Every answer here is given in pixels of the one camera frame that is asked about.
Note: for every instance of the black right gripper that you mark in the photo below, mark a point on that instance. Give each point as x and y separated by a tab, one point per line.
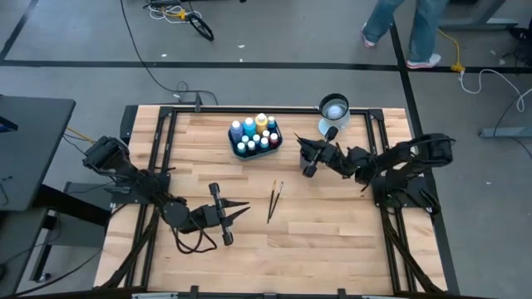
334	155

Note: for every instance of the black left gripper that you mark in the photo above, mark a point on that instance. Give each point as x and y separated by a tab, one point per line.
208	217

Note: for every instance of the black paintbrush gold ferrule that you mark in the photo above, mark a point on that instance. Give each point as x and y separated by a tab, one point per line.
296	135
272	201

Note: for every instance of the small red paint bottle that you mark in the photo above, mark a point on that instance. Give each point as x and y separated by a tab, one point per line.
266	133
274	138

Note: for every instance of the small teal paint bottle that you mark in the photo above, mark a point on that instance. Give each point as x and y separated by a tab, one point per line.
264	143

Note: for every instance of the black paintbrush silver ferrule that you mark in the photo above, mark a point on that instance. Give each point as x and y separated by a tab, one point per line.
277	197

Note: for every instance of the small light blue paint bottle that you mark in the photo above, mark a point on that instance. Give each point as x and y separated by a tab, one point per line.
271	122

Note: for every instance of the small cobalt blue paint bottle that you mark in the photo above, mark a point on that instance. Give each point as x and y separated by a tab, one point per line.
256	138

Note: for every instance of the large yellow paint bottle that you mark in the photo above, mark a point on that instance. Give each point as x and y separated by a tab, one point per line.
261	122

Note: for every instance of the small black paint bottle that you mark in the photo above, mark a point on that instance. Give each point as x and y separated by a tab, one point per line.
251	145

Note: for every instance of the small green paint bottle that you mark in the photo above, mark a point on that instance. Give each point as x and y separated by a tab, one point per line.
240	147
245	139

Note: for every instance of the large teal paint bottle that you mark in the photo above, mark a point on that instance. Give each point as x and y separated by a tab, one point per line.
249	125

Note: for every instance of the large purple paint bottle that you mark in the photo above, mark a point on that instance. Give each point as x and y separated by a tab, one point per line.
236	129

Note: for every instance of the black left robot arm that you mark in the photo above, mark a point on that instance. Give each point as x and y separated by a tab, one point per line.
133	178

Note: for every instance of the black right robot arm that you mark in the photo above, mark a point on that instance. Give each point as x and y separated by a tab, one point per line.
407	153

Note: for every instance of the dark blue plastic cup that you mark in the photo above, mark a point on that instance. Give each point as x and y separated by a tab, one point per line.
303	165

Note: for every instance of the blue-grey plastic bin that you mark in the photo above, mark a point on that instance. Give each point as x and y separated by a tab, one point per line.
253	156

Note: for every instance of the person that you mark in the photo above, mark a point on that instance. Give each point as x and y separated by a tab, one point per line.
424	29

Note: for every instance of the grey desk foot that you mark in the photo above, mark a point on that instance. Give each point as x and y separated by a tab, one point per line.
507	132

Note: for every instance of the black side desk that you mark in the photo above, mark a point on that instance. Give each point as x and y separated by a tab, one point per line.
33	145

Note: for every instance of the grey desk leg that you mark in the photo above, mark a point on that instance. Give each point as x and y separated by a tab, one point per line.
478	24

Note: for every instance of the black table frame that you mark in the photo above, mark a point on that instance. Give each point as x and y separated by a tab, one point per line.
249	110

